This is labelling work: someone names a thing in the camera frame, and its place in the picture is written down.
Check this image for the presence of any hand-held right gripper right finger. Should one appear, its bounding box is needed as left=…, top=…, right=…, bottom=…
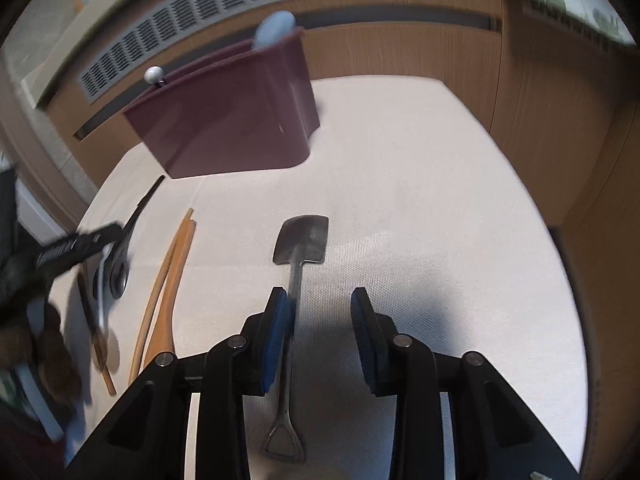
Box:
left=350, top=287, right=583, bottom=480

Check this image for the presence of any wooden chopstick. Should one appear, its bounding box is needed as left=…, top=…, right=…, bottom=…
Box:
left=96, top=342, right=117, bottom=397
left=128, top=208, right=193, bottom=386

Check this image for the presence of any metal shovel-shaped spoon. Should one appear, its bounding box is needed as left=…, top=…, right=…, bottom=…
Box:
left=264, top=215, right=331, bottom=463

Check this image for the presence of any maroon utensil holder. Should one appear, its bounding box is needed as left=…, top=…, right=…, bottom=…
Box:
left=121, top=26, right=321, bottom=179

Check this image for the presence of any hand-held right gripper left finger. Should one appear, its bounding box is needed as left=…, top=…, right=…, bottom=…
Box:
left=62, top=286, right=298, bottom=480

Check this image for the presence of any grey vent grille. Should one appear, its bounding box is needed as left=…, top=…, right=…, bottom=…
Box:
left=77, top=0, right=404, bottom=106

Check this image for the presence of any smoke spoon with black handle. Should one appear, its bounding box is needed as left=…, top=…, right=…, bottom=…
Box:
left=102, top=175, right=166, bottom=301

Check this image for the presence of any black chopstick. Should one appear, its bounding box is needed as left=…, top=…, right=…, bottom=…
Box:
left=76, top=274, right=102, bottom=348

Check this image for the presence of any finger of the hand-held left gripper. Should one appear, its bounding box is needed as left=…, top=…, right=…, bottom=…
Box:
left=34, top=221, right=126, bottom=272

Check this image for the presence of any wooden spoon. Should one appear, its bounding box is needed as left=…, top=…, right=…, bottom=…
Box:
left=142, top=217, right=197, bottom=361

